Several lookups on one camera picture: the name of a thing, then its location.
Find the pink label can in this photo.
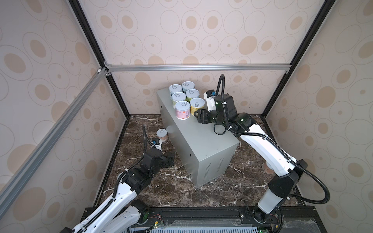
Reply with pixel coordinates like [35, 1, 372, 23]
[175, 101, 191, 120]

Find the light green label can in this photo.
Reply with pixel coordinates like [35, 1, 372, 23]
[171, 92, 187, 109]

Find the teal label can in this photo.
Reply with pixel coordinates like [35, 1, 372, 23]
[169, 84, 183, 100]
[181, 81, 195, 92]

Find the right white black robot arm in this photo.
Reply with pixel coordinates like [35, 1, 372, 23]
[194, 75, 330, 223]

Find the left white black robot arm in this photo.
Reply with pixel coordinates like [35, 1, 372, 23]
[61, 125, 174, 233]

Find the orange label can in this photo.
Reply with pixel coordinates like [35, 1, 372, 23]
[156, 129, 168, 143]

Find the grey metal cabinet box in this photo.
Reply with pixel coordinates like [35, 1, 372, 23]
[156, 88, 239, 188]

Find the left slanted aluminium bar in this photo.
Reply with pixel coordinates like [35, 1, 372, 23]
[1, 67, 108, 218]

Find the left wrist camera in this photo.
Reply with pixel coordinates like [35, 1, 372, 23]
[151, 138, 162, 151]

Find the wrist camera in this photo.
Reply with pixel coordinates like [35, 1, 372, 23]
[151, 138, 162, 151]
[204, 90, 216, 112]

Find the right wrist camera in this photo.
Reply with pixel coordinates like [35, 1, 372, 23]
[204, 90, 216, 112]

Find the horizontal aluminium frame bar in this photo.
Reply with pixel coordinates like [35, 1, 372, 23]
[99, 63, 291, 72]

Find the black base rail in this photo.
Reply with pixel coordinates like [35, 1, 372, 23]
[78, 205, 328, 233]

